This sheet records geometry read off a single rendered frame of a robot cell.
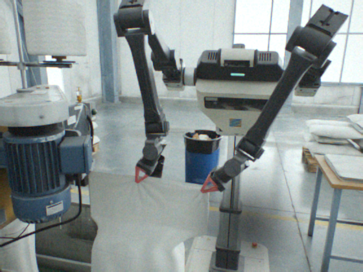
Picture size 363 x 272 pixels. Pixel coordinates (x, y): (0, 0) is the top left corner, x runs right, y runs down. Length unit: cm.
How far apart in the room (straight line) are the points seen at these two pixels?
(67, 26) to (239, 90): 76
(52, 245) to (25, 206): 113
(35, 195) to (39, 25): 45
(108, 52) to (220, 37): 351
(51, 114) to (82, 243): 120
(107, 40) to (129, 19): 891
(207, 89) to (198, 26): 786
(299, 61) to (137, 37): 46
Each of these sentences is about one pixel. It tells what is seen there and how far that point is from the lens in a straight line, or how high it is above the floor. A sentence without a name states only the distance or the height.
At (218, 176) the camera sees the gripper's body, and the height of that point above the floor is 113.
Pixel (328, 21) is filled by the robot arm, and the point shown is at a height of 163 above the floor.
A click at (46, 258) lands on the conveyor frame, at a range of 195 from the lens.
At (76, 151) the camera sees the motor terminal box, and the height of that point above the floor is 128.
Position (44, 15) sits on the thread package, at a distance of 91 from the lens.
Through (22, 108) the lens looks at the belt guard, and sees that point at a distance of 79.
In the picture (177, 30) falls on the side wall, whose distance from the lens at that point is 930.
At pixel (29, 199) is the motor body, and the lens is 88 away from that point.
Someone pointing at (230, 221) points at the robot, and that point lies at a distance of 177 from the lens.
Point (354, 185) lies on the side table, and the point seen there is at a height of 75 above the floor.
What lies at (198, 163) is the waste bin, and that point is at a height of 36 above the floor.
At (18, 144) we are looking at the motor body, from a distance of 83.
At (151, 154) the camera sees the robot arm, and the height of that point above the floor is 121.
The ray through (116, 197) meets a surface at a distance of 123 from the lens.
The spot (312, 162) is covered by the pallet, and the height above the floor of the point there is 14.
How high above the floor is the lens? 154
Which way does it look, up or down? 15 degrees down
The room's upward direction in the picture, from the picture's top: 1 degrees clockwise
